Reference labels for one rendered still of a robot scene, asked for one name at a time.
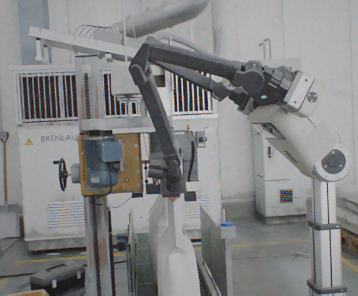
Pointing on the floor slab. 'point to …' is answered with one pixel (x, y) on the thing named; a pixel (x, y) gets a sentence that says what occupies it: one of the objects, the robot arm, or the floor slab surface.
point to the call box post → (228, 267)
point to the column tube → (91, 195)
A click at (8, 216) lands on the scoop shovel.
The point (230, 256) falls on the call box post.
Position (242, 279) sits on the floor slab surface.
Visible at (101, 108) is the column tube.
